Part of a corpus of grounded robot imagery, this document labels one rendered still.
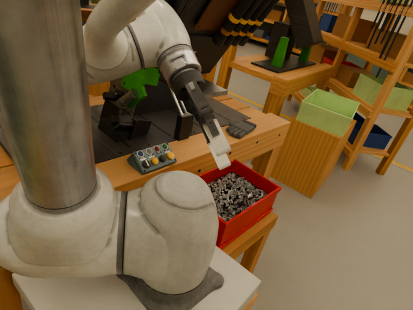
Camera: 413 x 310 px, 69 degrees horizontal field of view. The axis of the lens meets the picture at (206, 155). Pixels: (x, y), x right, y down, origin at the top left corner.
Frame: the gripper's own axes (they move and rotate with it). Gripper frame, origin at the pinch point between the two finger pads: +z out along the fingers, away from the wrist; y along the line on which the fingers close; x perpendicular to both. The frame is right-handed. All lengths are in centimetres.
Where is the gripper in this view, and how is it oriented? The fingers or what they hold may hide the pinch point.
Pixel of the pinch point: (222, 156)
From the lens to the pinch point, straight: 63.4
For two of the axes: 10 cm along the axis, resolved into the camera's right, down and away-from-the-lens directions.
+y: -0.8, -2.4, -9.7
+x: 9.1, -4.2, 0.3
